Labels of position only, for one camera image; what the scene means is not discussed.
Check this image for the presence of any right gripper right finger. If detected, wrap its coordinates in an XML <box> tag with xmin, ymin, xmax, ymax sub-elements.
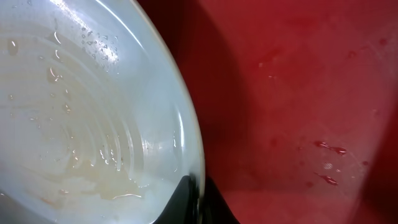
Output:
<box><xmin>202</xmin><ymin>177</ymin><xmax>239</xmax><ymax>224</ymax></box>

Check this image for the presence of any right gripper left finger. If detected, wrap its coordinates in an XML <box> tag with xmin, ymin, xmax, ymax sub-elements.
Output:
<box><xmin>154</xmin><ymin>175</ymin><xmax>198</xmax><ymax>224</ymax></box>

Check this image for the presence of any red plastic tray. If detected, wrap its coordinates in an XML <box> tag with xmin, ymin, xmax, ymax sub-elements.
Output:
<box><xmin>141</xmin><ymin>0</ymin><xmax>397</xmax><ymax>223</ymax></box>

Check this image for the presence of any light blue plate bottom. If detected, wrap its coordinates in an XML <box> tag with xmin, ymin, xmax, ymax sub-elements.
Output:
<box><xmin>1</xmin><ymin>0</ymin><xmax>205</xmax><ymax>223</ymax></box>

